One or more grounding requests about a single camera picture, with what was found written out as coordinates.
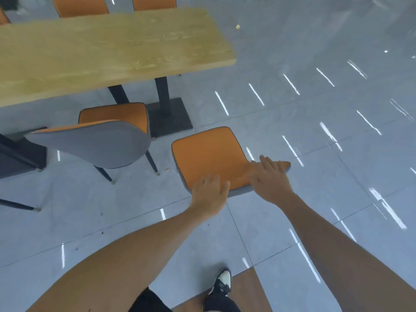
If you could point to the person's left hand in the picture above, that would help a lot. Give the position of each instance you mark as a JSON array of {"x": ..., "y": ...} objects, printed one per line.
[{"x": 208, "y": 196}]

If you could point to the person's right hand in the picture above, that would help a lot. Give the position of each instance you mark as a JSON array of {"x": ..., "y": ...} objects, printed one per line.
[{"x": 271, "y": 183}]

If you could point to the person's right thumb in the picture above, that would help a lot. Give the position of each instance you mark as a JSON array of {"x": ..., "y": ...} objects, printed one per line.
[{"x": 254, "y": 178}]

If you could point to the person's left fingers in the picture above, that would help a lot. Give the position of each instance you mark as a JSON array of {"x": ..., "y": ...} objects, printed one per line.
[{"x": 213, "y": 181}]

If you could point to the orange chair with grey edge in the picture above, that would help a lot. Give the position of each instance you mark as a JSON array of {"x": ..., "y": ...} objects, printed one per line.
[{"x": 211, "y": 155}]

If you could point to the person's right forearm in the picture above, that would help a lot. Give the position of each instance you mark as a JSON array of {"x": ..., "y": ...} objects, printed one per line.
[{"x": 344, "y": 256}]

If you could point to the person's left forearm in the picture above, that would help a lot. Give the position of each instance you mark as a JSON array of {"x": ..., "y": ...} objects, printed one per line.
[{"x": 130, "y": 259}]

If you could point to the black and white shoe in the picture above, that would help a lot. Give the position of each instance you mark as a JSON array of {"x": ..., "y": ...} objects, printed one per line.
[{"x": 222, "y": 281}]

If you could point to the orange chair with grey back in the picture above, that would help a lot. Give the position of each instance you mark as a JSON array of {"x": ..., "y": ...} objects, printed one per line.
[{"x": 97, "y": 142}]

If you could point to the person's black trousers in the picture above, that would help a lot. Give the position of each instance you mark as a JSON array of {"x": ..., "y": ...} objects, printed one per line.
[{"x": 221, "y": 303}]

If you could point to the light wooden table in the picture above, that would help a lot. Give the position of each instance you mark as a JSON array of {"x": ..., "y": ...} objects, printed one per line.
[{"x": 97, "y": 51}]

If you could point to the black chair leg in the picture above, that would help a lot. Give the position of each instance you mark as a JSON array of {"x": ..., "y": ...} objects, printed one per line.
[{"x": 19, "y": 205}]

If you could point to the black metal table pedestal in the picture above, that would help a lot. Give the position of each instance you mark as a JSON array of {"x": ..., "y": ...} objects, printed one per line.
[{"x": 170, "y": 116}]

